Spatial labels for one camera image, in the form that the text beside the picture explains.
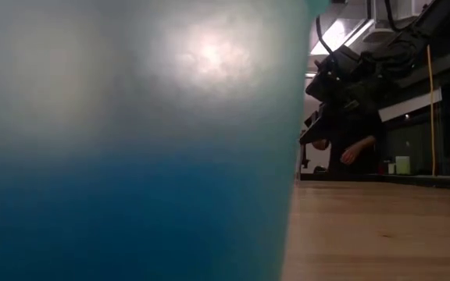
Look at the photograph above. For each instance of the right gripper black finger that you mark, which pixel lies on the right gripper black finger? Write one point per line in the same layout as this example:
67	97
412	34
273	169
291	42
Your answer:
318	126

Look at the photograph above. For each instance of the blue plastic disc case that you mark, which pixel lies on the blue plastic disc case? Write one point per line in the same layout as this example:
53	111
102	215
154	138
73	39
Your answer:
131	226

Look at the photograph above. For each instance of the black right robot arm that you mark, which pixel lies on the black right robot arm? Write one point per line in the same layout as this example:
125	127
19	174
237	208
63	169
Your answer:
436	23

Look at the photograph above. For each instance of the small ceiling light strip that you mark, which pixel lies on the small ceiling light strip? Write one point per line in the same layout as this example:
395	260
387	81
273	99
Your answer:
311	74

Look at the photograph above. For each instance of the person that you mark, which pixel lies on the person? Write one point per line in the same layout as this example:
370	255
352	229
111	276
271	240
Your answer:
334	162

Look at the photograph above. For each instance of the person's hand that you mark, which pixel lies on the person's hand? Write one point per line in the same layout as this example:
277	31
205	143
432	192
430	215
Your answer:
349	155

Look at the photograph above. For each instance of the long ceiling light panel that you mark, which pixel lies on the long ceiling light panel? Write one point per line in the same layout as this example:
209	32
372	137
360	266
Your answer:
346	35

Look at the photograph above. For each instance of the white banner strip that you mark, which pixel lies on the white banner strip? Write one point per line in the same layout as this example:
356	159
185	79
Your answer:
412	105

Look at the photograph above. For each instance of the small white container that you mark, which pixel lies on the small white container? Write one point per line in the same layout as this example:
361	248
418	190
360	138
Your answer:
391	168

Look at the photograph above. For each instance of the white cup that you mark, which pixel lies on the white cup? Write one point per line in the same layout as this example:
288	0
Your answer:
402	165

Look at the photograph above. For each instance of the translucent teal plastic cup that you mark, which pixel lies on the translucent teal plastic cup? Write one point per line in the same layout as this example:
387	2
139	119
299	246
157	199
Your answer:
131	117

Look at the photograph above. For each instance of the black frame knob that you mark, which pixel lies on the black frame knob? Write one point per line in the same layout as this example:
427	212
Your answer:
320	170

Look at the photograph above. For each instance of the black aluminium table frame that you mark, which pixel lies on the black aluminium table frame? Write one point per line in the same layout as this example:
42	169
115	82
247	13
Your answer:
424	180

